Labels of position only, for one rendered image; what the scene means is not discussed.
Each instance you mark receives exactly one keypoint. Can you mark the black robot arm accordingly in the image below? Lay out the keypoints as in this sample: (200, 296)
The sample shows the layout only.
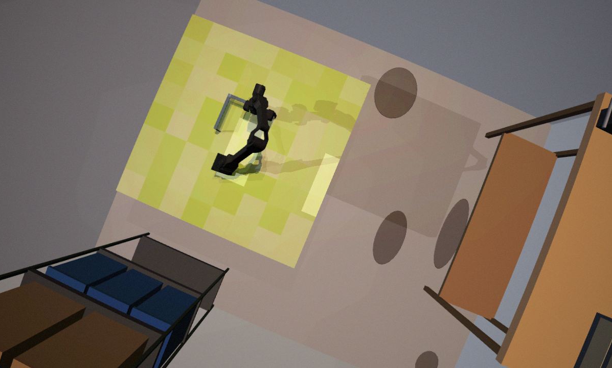
(254, 144)

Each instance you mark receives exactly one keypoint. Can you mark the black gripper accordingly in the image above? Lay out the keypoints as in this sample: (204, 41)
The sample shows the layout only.
(270, 113)

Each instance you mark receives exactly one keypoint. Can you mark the clear low glass walls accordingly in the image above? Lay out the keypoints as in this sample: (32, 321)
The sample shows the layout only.
(226, 113)

